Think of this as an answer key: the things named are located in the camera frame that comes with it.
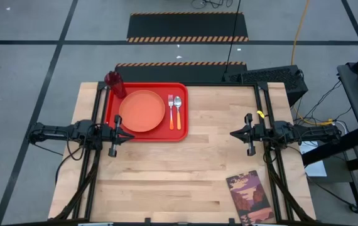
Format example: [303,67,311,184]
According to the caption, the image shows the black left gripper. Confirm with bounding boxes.
[102,114,135,158]

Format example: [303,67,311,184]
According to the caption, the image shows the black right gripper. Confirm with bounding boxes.
[230,113,269,157]

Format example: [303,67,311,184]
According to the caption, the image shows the orange round plate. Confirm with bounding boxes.
[118,90,166,133]

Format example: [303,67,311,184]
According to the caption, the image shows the metal fork orange handle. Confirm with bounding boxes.
[168,94,175,131]

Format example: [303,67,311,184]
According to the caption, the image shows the dark red translucent cup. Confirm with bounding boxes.
[104,70,128,100]

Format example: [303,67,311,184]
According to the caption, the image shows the metal spoon orange handle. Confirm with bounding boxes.
[173,95,183,131]

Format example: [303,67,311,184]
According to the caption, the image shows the red plastic tray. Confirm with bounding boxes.
[104,82,189,142]

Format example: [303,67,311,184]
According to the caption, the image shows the black perforated computer case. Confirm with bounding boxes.
[222,65,309,107]

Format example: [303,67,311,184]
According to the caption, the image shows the illustrated book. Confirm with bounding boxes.
[225,169,276,226]

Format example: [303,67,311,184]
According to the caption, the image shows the white paper sheet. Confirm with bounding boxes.
[298,140,328,178]

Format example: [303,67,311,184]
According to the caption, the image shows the narrow hazard-striped black floor mat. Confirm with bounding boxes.
[113,61,248,84]

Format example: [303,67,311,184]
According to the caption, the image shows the large hazard-striped black floor mat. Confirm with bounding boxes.
[126,11,249,43]

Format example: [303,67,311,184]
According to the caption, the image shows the black right arm gripper cable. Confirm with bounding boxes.
[260,137,277,164]

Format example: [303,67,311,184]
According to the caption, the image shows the black arm gripper cable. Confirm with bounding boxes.
[260,137,277,164]
[65,136,84,161]

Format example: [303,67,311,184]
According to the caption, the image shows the black metal table frame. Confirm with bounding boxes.
[48,80,317,226]

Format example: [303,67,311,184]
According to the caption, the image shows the black left arm gripper cable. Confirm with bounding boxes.
[65,136,84,161]

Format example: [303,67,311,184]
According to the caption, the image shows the black left arm base cable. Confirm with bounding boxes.
[55,146,84,186]

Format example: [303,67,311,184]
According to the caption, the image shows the thin black cable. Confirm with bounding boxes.
[295,80,343,122]

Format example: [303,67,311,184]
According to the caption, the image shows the long straight black cable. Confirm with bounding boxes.
[224,0,242,75]

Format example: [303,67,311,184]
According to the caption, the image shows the yellow cable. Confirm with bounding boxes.
[291,0,335,126]

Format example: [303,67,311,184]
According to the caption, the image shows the thick black floor cable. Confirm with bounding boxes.
[304,171,358,220]

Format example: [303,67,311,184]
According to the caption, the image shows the coiled black cable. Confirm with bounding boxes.
[191,0,234,9]

